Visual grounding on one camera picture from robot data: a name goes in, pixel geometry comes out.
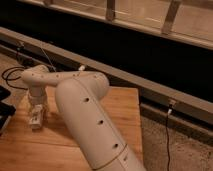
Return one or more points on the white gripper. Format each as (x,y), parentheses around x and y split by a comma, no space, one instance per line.
(37,98)

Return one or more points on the metal floor rail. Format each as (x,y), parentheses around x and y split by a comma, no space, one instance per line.
(187,107)

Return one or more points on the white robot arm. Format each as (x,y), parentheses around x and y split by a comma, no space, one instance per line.
(77,96)

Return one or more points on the black object at left edge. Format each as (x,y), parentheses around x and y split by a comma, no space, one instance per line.
(6,110)

